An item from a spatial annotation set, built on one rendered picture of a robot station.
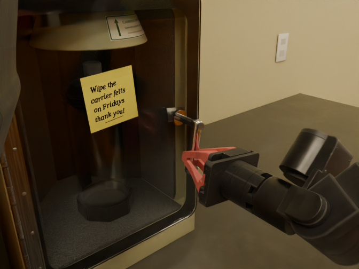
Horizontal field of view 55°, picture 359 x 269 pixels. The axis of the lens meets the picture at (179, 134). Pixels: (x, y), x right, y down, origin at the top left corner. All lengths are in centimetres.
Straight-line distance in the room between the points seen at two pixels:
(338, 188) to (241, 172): 13
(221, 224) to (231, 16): 77
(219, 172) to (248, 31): 95
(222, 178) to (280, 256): 27
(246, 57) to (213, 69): 18
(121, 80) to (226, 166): 18
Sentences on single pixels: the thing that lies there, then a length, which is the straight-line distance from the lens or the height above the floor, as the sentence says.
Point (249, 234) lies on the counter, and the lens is 73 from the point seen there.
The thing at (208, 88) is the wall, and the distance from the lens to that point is 125.
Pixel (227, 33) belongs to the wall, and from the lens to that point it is 127.
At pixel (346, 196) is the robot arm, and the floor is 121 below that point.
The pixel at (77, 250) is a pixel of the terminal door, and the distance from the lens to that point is 55.
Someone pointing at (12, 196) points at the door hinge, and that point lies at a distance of 46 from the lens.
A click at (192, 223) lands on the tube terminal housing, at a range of 71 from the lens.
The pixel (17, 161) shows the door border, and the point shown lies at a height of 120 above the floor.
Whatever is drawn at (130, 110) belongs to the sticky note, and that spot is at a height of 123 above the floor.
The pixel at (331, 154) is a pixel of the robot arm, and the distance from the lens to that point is 43.
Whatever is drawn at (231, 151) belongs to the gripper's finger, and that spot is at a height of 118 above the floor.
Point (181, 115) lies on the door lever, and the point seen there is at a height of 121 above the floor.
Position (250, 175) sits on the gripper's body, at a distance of 45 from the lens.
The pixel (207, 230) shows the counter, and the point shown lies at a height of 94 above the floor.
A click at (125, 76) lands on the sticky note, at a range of 48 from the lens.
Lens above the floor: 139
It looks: 23 degrees down
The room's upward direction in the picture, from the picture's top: straight up
